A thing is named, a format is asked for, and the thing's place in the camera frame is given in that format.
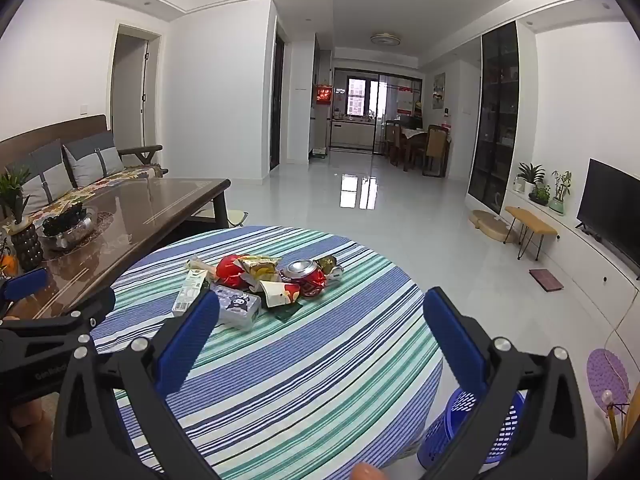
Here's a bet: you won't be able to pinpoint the yellow chip bag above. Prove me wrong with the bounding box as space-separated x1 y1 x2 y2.
237 255 283 286

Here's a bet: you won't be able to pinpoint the white tissue pack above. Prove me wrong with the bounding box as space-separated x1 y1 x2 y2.
210 284 263 330

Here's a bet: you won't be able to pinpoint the beige paper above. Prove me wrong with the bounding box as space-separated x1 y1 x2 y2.
186 256 221 281

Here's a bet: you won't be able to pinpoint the plant in black vase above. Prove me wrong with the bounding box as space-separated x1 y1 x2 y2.
0 165 45 272

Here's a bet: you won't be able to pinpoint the potted plant white pot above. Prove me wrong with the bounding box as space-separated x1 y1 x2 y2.
515 162 546 196

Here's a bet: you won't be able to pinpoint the dining table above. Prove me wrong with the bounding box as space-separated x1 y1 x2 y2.
400 127 451 171

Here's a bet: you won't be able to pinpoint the metal fruit bowl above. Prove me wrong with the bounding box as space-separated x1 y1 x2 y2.
39 201 98 252

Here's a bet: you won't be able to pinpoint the person's left hand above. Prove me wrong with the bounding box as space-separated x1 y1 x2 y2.
7 400 53 433

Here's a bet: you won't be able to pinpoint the dark door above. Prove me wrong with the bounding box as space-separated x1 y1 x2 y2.
270 30 286 171

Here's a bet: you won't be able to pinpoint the red white paper packet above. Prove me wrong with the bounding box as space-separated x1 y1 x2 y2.
257 280 303 308

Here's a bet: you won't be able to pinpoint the brown floor scale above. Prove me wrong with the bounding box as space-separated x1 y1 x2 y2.
529 268 565 292

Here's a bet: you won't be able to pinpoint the blue plastic waste basket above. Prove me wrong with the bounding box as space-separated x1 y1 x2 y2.
424 387 528 467

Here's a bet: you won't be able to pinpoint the striped blue green tablecloth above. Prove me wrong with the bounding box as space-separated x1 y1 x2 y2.
90 225 443 480

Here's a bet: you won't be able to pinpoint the floral sofa cover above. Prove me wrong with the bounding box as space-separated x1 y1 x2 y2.
30 164 163 221

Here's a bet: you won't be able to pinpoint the kitchen window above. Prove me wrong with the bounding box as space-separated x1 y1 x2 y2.
347 77 381 117

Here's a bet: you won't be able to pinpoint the kitchen counter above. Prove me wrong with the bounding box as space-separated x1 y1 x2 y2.
331 119 376 148

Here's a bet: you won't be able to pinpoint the wooden sofa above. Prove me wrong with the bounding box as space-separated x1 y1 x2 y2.
0 114 170 221

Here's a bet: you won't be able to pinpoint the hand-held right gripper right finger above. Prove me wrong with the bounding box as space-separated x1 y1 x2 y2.
420 287 588 480

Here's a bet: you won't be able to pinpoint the snack wrappers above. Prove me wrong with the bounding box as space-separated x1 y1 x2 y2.
280 259 328 298

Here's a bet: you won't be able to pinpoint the red snack packet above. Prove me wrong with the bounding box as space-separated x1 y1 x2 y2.
215 254 251 291

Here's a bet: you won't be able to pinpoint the white door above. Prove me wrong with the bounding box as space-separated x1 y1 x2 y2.
111 22 163 148

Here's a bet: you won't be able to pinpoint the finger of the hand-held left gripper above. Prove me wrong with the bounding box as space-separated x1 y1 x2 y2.
52 287 117 348
0 267 51 318

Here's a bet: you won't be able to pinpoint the purple round mat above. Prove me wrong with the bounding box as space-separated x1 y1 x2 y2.
586 349 631 413

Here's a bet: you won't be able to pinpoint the grey sofa cushion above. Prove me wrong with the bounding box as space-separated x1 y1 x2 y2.
62 130 125 187
5 139 73 216

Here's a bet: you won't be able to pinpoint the dark green wrapper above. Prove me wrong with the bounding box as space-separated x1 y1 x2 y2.
272 300 306 322

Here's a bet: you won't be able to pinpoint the wooden dining chair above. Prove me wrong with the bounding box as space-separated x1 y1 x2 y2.
422 125 452 177
385 121 406 166

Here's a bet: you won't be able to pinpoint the wooden coffee table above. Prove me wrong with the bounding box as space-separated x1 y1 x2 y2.
0 177 232 321

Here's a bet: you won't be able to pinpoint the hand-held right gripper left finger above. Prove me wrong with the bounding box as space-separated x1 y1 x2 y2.
52 289 223 480

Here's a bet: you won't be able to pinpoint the black glass cabinet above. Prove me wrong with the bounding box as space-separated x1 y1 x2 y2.
466 21 521 215

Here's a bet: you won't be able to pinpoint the bamboo plant green pot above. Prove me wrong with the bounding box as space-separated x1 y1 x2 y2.
549 170 572 216

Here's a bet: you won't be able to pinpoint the thin yellow cable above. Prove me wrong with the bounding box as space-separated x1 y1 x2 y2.
602 280 638 356

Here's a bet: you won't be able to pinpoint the black television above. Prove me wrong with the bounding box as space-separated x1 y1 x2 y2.
576 158 640 281

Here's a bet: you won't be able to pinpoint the yellow wooden bench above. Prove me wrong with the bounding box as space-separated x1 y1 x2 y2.
504 206 558 261

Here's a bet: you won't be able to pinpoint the white low television cabinet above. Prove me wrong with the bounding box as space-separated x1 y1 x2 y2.
505 190 640 313

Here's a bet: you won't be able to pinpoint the green white milk carton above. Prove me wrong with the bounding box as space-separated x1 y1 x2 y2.
171 267 211 317

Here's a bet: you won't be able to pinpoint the yellow stick with white ball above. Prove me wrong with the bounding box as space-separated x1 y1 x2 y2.
602 390 631 448

